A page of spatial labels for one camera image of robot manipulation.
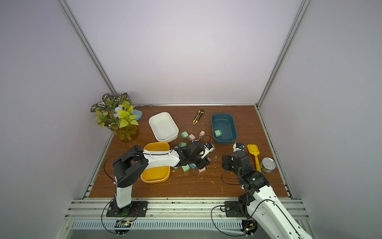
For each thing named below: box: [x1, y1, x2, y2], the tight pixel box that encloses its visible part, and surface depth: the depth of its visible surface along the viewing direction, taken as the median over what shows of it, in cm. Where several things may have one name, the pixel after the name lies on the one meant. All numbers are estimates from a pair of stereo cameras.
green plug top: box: [180, 130, 189, 139], surface depth 102 cm
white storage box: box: [148, 111, 180, 143], surface depth 109 cm
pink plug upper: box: [187, 133, 196, 142], surface depth 102 cm
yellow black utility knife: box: [192, 109, 205, 125], surface depth 115 cm
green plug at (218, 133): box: [214, 129, 224, 137], surface depth 102 cm
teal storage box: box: [210, 113, 238, 145], surface depth 106 cm
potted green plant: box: [90, 92, 140, 143], surface depth 91 cm
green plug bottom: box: [181, 163, 191, 173], surface depth 87 cm
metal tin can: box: [260, 156, 277, 174], surface depth 85 cm
